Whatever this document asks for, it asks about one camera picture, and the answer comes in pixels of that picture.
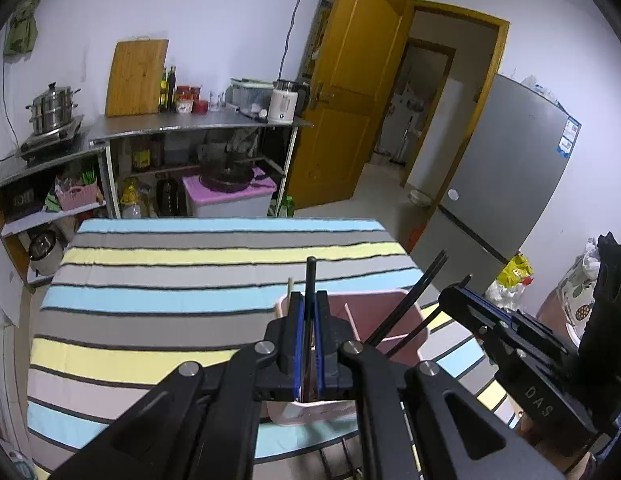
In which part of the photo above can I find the printed shopping bag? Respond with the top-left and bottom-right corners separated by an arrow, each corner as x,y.
558,240 -> 601,341

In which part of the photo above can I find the black frying pan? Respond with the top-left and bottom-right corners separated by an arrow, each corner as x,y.
198,160 -> 271,193

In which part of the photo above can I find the steel steamer pot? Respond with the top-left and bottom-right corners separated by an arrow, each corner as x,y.
25,82 -> 81,136

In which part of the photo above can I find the grey refrigerator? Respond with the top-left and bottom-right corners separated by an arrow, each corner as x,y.
411,72 -> 581,293

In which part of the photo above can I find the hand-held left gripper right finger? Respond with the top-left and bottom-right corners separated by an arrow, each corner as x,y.
315,292 -> 566,480

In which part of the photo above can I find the clear plastic storage container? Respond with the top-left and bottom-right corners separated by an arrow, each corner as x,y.
229,78 -> 277,117

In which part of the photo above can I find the yellow door frame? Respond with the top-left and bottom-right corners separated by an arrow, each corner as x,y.
401,0 -> 511,188

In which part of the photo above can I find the white storage box purple lid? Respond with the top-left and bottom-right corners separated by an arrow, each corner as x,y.
182,167 -> 277,218

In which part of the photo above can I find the dark plastic jug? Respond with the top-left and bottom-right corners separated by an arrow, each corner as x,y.
155,175 -> 181,217

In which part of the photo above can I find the yellow wooden door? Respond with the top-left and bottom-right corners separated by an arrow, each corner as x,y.
285,0 -> 406,211

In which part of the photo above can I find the white plastic bag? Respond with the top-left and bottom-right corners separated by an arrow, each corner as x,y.
485,275 -> 534,311

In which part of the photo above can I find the steel kitchen counter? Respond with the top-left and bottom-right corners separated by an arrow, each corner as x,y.
89,107 -> 314,218

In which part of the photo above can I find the brown glass jar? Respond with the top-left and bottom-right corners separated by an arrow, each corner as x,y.
131,135 -> 151,171

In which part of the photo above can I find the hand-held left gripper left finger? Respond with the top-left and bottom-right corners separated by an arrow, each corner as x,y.
49,296 -> 305,480

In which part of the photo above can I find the small pink shelf basket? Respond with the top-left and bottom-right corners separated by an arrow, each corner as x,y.
55,182 -> 100,212

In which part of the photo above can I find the white electric kettle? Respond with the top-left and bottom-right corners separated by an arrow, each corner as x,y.
268,80 -> 310,125

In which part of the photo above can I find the white rice cooker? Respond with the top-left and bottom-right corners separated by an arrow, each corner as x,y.
28,230 -> 66,277

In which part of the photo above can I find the blue refrigerator label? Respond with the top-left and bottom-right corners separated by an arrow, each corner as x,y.
558,117 -> 581,158

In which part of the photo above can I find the low steel side table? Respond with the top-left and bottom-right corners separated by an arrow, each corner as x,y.
0,135 -> 108,286

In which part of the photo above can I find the black induction cooker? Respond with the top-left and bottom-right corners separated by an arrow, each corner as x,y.
15,115 -> 86,161

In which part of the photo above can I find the wooden cutting board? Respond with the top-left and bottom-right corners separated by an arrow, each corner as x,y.
105,37 -> 170,117

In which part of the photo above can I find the yellow snack bag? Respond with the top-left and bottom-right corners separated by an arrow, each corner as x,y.
498,254 -> 535,286

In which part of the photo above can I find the slim black chopstick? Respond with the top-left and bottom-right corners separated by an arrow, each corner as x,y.
303,256 -> 319,341
367,251 -> 449,347
388,274 -> 474,358

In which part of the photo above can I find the striped tablecloth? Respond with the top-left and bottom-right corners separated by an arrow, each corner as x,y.
25,217 -> 521,476

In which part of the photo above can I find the large yellow oil jug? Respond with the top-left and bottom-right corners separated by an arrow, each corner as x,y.
119,182 -> 142,219

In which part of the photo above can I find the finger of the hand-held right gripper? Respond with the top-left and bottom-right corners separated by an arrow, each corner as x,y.
438,287 -> 511,361
458,284 -> 571,361

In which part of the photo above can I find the green hanging cloth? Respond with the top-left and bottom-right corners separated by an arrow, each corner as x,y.
3,0 -> 44,56

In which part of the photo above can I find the pink plastic utensil basket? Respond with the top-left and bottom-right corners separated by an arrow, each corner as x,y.
268,287 -> 431,428

